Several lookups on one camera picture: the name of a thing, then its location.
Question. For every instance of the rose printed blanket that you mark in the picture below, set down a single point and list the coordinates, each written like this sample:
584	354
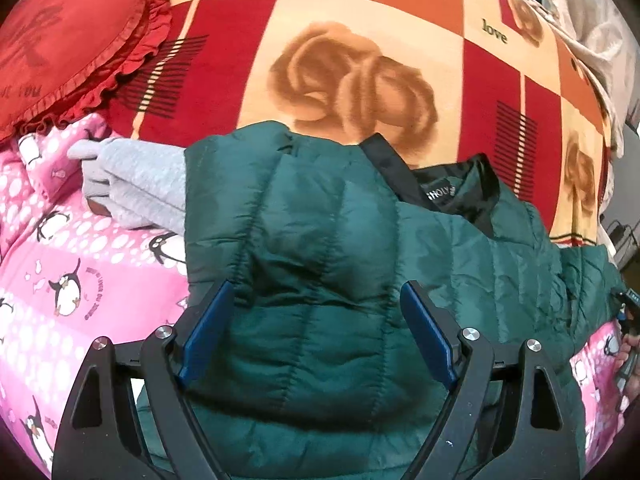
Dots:
380	20

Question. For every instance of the red heart-shaped pillow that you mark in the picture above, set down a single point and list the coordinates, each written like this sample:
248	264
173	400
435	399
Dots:
65	40

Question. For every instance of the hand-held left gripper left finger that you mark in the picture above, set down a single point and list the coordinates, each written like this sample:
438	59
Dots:
207	330

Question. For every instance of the grey metal frame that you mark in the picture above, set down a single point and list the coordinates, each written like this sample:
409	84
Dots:
622	237

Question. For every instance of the person's right hand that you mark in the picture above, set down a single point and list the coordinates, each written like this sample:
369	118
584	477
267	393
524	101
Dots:
629	352

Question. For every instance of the white curtain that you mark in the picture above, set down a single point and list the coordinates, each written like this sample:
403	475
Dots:
590	25

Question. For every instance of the grey sweatshirt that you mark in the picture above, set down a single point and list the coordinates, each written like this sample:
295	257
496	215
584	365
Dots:
140	180

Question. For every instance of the pink penguin blanket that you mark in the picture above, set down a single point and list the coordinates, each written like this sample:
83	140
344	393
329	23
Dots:
100	260

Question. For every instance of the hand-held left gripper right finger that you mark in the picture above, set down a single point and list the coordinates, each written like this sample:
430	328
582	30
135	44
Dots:
427	330

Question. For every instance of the green puffer jacket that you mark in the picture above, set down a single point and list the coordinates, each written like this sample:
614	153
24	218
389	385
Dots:
310	240

